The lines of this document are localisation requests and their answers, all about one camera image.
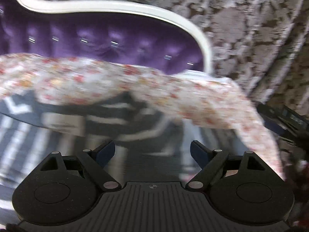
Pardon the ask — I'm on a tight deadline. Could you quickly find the purple tufted headboard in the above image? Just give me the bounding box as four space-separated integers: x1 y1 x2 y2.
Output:
1 0 213 74

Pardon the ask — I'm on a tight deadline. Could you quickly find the floral bedspread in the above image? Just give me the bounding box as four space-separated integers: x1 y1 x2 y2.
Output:
1 53 284 177

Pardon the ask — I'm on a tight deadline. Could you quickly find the grey white striped cardigan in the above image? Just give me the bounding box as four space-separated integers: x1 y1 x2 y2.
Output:
1 91 245 212

